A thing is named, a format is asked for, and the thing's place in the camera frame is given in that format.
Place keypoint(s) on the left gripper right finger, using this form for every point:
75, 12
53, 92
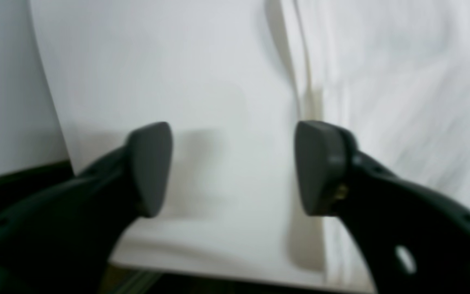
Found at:
414, 240

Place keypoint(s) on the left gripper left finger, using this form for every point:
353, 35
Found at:
59, 240

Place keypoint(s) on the white printed T-shirt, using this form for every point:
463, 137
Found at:
396, 74

